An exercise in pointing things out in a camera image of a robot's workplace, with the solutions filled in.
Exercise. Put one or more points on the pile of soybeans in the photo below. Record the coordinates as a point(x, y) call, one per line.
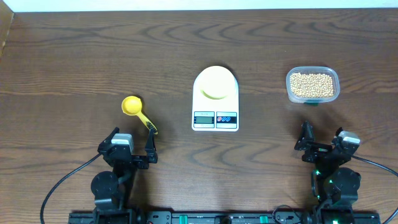
point(312, 85)

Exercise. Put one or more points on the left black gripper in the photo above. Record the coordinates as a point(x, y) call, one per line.
point(151, 158)

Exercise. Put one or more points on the yellow plastic measuring scoop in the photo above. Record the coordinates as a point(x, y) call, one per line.
point(132, 106)

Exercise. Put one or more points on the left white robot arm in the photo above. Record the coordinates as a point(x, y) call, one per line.
point(112, 189)

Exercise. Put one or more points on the white digital kitchen scale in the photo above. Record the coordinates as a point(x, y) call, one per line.
point(215, 115)

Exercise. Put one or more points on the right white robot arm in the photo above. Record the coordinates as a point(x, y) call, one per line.
point(334, 186)

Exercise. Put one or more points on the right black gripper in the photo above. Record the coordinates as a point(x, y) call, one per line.
point(318, 150)

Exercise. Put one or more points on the black mounting rail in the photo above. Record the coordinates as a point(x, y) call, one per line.
point(165, 217)

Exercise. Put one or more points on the yellow plastic bowl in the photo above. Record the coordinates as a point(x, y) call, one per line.
point(216, 82)

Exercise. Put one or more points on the clear plastic container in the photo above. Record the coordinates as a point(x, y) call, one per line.
point(313, 69)

